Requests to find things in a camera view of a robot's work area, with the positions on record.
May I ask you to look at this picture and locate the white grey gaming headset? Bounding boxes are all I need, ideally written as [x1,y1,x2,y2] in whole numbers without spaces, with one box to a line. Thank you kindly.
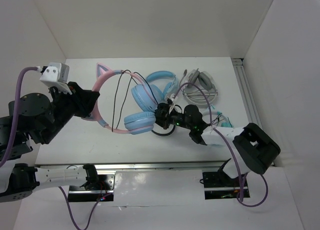
[179,68,218,108]

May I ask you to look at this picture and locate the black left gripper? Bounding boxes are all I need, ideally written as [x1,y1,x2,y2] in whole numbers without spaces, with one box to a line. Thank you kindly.
[37,81,100,144]

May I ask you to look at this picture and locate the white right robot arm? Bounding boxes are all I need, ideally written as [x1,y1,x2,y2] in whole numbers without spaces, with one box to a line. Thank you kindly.
[155,103,281,186]

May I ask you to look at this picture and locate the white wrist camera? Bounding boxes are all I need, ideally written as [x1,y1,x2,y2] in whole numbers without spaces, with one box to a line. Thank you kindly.
[167,94,177,114]
[39,63,72,95]

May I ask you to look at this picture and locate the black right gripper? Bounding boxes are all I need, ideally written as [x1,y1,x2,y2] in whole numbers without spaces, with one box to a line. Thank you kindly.
[149,104,193,130]

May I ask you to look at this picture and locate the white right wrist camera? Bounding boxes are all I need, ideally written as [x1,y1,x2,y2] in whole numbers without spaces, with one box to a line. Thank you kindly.
[167,94,177,114]

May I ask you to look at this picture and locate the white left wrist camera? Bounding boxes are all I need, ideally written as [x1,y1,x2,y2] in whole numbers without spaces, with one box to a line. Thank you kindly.
[39,63,72,95]

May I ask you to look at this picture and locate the aluminium rail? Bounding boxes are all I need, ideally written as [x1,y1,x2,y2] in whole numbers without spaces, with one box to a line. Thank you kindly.
[231,58,262,127]
[34,160,233,171]

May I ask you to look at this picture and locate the aluminium right side rail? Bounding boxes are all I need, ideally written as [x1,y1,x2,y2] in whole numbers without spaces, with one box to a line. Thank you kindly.
[231,58,262,127]

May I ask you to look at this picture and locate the small black on-ear headphones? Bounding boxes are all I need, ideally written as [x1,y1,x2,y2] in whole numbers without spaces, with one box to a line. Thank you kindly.
[151,125,176,137]

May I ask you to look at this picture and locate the aluminium front rail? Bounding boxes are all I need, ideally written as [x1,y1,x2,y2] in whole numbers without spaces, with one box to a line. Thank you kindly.
[34,160,233,171]

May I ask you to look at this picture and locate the light blue over-ear headphones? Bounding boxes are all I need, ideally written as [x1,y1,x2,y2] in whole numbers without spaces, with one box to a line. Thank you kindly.
[146,71,179,101]

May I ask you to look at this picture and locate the white teal cat-ear headphones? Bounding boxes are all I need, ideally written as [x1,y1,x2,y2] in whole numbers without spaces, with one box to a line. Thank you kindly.
[202,104,236,148]

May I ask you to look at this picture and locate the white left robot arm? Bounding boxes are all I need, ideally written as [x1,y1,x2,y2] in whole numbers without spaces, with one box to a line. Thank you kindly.
[0,82,100,202]

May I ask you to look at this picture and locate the black headphone audio cable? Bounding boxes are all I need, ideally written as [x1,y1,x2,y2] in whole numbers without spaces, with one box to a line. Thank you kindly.
[111,69,181,133]

